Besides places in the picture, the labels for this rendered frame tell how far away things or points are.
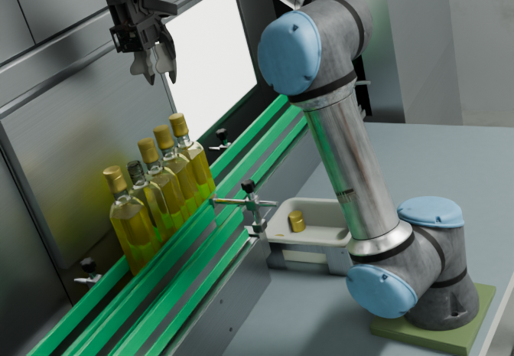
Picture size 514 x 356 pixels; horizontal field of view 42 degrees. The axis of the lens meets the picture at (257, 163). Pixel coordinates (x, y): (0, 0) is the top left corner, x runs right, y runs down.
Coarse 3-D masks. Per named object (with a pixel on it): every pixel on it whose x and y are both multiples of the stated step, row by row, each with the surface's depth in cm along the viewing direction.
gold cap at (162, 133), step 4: (156, 128) 142; (160, 128) 142; (164, 128) 141; (168, 128) 142; (156, 132) 141; (160, 132) 141; (164, 132) 141; (168, 132) 142; (156, 136) 142; (160, 136) 141; (164, 136) 141; (168, 136) 142; (156, 140) 143; (160, 140) 142; (164, 140) 142; (168, 140) 142; (172, 140) 143; (160, 144) 142; (164, 144) 142; (168, 144) 142; (172, 144) 143; (160, 148) 143; (164, 148) 142; (168, 148) 142
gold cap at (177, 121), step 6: (174, 114) 147; (180, 114) 146; (174, 120) 145; (180, 120) 145; (174, 126) 146; (180, 126) 146; (186, 126) 147; (174, 132) 147; (180, 132) 146; (186, 132) 147
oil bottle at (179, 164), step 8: (168, 160) 144; (176, 160) 144; (184, 160) 145; (176, 168) 143; (184, 168) 145; (176, 176) 143; (184, 176) 145; (192, 176) 148; (184, 184) 145; (192, 184) 148; (184, 192) 145; (192, 192) 148; (184, 200) 146; (192, 200) 148; (200, 200) 151; (192, 208) 148
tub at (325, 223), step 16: (288, 208) 166; (304, 208) 166; (320, 208) 164; (336, 208) 161; (272, 224) 160; (288, 224) 166; (320, 224) 166; (336, 224) 164; (272, 240) 154; (288, 240) 151; (304, 240) 149; (320, 240) 148; (336, 240) 159
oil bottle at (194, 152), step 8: (192, 144) 148; (176, 152) 148; (184, 152) 147; (192, 152) 147; (200, 152) 150; (192, 160) 147; (200, 160) 150; (192, 168) 148; (200, 168) 150; (208, 168) 152; (200, 176) 150; (208, 176) 153; (200, 184) 150; (208, 184) 153; (200, 192) 151; (208, 192) 153
